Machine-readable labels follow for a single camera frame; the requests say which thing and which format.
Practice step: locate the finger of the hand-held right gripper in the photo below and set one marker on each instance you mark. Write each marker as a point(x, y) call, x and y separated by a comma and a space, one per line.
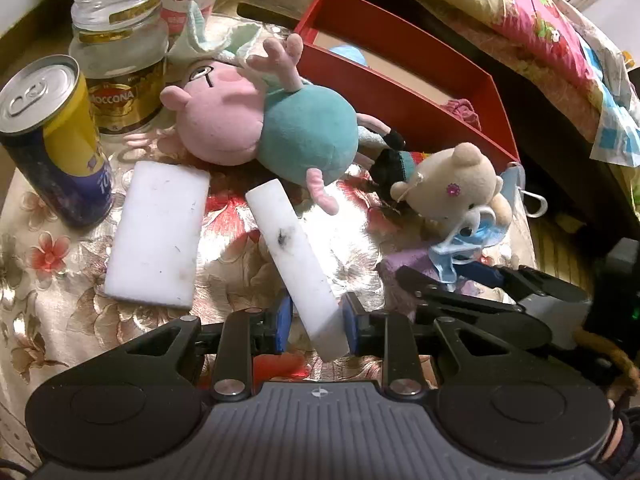
point(540, 285)
point(450, 302)

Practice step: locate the pink pig plush toy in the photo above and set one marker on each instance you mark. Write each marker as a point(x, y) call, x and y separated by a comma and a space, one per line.
point(270, 120)

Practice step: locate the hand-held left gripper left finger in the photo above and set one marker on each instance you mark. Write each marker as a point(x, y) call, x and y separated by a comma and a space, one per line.
point(283, 325)

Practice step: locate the pink knitted item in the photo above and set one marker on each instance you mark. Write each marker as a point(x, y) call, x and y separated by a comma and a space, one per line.
point(465, 112)

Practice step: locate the pale green cloth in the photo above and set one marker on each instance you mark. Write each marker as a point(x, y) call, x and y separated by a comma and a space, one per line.
point(210, 37)

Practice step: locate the glass jar with gold label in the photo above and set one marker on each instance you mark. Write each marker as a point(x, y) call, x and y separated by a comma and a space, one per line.
point(120, 55)

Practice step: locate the white face mask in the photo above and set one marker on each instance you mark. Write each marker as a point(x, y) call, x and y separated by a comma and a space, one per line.
point(522, 185)

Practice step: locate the yellow and blue drink can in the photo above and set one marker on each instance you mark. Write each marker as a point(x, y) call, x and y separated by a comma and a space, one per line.
point(55, 140)

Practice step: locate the colourful floral quilt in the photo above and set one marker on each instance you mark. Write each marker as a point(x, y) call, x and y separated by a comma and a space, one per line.
point(545, 25)

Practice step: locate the flat white sponge block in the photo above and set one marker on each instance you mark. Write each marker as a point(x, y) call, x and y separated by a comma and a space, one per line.
point(157, 232)

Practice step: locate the red cardboard box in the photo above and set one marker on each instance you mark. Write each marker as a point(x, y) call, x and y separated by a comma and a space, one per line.
point(400, 75)

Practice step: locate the light blue soft item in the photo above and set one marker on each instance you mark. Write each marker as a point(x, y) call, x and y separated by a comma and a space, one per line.
point(352, 55)

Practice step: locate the small black doll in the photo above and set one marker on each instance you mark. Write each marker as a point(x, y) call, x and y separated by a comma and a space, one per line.
point(392, 162)

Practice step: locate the beige bear plush toy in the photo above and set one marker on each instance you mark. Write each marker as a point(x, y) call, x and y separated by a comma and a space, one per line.
point(457, 182)

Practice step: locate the blue face mask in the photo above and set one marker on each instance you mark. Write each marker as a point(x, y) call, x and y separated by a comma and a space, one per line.
point(462, 245)

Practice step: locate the long white sponge block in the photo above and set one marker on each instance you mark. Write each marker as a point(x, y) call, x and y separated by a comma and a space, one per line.
point(300, 265)

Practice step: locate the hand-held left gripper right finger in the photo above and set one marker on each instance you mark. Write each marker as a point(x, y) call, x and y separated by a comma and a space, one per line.
point(351, 327)

